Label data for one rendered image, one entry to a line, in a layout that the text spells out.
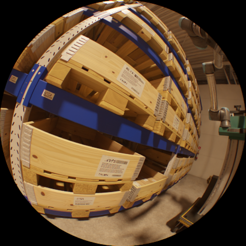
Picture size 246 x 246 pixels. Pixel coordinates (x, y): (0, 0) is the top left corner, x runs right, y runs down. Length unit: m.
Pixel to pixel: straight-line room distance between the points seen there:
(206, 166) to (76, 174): 5.65
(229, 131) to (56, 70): 1.53
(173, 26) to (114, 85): 6.65
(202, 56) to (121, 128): 7.88
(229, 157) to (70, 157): 1.56
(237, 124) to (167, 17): 6.46
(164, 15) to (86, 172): 7.02
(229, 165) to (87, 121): 1.59
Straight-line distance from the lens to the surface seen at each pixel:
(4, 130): 0.69
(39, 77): 0.56
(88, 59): 0.51
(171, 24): 7.03
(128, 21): 1.20
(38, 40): 0.68
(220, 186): 1.48
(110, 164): 0.53
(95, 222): 1.23
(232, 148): 1.46
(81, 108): 0.48
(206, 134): 5.85
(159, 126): 0.82
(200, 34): 0.51
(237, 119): 1.48
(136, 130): 0.66
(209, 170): 5.77
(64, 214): 1.01
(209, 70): 1.14
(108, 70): 0.52
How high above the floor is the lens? 1.08
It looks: 7 degrees up
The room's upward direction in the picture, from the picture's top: 19 degrees clockwise
